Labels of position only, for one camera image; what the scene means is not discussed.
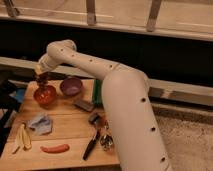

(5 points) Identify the green tray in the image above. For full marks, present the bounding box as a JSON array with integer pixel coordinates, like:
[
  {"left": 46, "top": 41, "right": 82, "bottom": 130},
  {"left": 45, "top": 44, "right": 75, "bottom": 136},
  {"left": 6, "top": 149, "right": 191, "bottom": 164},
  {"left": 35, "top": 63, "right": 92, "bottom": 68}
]
[{"left": 92, "top": 79, "right": 103, "bottom": 107}]

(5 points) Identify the blue crumpled cloth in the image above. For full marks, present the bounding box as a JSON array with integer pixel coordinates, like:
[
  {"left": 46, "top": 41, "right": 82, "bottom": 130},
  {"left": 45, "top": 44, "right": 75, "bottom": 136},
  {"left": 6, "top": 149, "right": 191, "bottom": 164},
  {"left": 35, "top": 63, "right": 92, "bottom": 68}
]
[{"left": 27, "top": 113, "right": 53, "bottom": 135}]

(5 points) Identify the metal spoon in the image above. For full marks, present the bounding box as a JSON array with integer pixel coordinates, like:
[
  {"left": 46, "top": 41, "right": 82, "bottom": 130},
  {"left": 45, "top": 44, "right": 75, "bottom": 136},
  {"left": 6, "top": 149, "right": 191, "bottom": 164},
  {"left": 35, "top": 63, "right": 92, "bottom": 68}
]
[{"left": 100, "top": 128, "right": 114, "bottom": 151}]

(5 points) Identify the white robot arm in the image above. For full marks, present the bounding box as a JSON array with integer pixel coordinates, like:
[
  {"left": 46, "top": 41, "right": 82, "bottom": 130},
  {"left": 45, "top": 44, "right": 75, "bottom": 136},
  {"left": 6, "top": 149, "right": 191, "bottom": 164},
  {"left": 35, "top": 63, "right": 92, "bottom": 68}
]
[{"left": 35, "top": 40, "right": 173, "bottom": 171}]

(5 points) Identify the purple bowl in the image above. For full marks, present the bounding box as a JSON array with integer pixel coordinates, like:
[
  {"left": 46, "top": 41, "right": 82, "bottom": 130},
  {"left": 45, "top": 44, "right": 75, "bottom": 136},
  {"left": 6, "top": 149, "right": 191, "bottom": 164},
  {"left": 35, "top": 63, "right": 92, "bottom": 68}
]
[{"left": 60, "top": 77, "right": 83, "bottom": 96}]

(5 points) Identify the grey rectangular block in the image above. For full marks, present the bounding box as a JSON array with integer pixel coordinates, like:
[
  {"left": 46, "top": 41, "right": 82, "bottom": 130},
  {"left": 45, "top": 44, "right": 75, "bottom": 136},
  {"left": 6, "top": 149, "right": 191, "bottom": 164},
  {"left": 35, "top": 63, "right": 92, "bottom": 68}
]
[{"left": 74, "top": 99, "right": 94, "bottom": 112}]

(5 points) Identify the black handled tool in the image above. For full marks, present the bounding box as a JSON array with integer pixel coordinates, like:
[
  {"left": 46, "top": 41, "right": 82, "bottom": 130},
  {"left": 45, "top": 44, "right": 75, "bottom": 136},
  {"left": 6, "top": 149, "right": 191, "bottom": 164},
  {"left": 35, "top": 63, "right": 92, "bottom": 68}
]
[{"left": 83, "top": 131, "right": 100, "bottom": 160}]

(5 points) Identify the small dark metal object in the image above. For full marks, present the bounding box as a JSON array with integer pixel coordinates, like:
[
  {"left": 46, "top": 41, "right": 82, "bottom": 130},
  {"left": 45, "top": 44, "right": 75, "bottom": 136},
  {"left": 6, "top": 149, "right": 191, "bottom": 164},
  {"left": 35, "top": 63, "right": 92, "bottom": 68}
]
[{"left": 88, "top": 113, "right": 102, "bottom": 126}]

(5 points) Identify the purple grape bunch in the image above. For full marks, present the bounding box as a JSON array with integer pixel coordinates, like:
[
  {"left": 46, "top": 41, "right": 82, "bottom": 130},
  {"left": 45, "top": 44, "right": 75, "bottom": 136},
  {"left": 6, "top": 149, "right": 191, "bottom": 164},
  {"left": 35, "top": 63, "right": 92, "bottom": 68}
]
[{"left": 36, "top": 73, "right": 48, "bottom": 89}]

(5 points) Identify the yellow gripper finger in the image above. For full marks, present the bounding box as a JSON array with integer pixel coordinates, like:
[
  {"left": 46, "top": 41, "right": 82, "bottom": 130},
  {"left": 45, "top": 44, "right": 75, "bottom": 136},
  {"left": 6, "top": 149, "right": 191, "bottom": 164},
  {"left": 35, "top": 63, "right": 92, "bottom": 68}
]
[{"left": 35, "top": 65, "right": 43, "bottom": 75}]

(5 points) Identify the wooden cutting board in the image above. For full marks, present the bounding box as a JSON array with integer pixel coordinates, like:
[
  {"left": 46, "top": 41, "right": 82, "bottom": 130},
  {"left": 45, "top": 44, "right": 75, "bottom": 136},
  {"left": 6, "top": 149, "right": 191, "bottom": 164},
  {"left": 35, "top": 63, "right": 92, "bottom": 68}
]
[{"left": 0, "top": 80, "right": 119, "bottom": 171}]

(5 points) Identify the red sausage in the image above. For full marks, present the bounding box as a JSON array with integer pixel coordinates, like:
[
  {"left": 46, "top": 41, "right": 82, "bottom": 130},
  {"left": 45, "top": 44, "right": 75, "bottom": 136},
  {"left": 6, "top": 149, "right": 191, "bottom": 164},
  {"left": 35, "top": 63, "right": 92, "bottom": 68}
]
[{"left": 40, "top": 144, "right": 69, "bottom": 154}]

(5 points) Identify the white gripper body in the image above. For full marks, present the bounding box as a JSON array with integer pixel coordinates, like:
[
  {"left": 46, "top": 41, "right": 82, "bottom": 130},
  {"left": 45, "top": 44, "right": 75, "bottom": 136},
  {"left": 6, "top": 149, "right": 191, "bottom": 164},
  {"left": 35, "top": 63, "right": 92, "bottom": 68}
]
[{"left": 38, "top": 54, "right": 60, "bottom": 72}]

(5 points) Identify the red bowl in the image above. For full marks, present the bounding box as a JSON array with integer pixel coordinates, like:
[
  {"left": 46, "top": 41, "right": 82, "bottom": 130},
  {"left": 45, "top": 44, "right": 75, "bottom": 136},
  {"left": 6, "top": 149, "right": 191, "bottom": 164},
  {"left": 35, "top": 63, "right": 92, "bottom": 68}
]
[{"left": 33, "top": 85, "right": 57, "bottom": 106}]

